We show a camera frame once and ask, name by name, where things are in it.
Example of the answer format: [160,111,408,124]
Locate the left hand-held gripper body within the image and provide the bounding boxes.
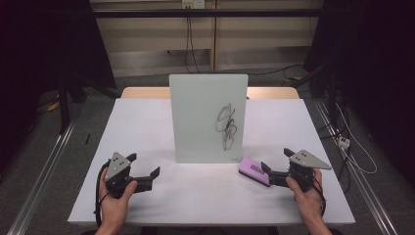
[104,152,155,200]

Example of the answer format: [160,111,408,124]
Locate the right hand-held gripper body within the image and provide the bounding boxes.
[277,149,333,194]

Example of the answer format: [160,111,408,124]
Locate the purple whiteboard eraser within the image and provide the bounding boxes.
[238,157,272,188]

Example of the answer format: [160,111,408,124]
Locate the person's left hand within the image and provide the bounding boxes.
[97,167,139,230]

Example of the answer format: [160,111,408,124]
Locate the person's right hand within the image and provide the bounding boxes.
[285,167,325,227]

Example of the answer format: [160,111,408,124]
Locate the white table cover sheet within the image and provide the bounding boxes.
[67,98,356,226]

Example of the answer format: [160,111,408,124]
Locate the white power strip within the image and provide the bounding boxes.
[337,135,351,150]

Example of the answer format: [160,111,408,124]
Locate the wooden table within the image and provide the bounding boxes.
[120,86,300,100]

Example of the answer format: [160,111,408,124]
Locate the upright white glass whiteboard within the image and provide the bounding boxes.
[168,73,250,165]

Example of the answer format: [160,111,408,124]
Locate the black horizontal metal bar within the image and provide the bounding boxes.
[92,8,325,19]

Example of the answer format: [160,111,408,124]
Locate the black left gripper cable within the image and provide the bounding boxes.
[94,160,112,228]

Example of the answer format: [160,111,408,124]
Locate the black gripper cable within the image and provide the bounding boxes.
[94,160,112,228]
[306,174,328,218]

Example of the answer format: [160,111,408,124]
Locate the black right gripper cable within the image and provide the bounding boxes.
[306,174,328,218]

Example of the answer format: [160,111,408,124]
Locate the white floor cable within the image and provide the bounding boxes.
[335,103,379,175]

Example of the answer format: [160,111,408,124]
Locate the aluminium floor rail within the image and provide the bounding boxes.
[312,97,399,235]
[6,112,81,235]

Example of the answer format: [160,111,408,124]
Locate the black floor cable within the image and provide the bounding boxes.
[248,64,305,76]

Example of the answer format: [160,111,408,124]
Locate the black hanging cables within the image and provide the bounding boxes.
[183,16,202,74]

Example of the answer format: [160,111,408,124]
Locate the white wall socket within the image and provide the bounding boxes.
[181,0,207,10]

